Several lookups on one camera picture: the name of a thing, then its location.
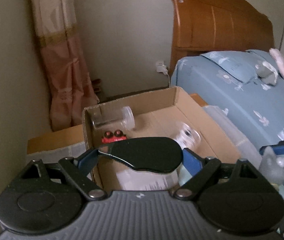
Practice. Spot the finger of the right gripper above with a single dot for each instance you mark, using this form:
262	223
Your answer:
279	148

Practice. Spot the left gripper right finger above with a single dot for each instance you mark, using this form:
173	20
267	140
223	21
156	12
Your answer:
204	174

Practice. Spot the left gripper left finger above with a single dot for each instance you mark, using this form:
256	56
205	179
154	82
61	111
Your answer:
76	170

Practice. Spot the grey elephant figurine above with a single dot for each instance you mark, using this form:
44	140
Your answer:
272	166

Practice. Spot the red toy train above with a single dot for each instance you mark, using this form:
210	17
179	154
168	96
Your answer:
110	136

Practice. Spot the clear round jar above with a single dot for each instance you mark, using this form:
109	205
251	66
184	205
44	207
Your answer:
124	116

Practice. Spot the cardboard box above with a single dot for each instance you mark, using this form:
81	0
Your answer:
156	114

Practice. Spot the grey crumpled cloth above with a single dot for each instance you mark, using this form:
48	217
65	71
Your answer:
266	72

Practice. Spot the blue floral pillow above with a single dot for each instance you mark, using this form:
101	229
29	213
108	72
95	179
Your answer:
242	66

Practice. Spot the wooden headboard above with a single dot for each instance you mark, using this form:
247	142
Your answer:
200	26

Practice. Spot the pink beige curtain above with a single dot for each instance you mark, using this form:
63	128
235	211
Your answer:
64	62

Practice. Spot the wall power socket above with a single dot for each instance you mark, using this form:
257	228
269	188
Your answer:
161	67

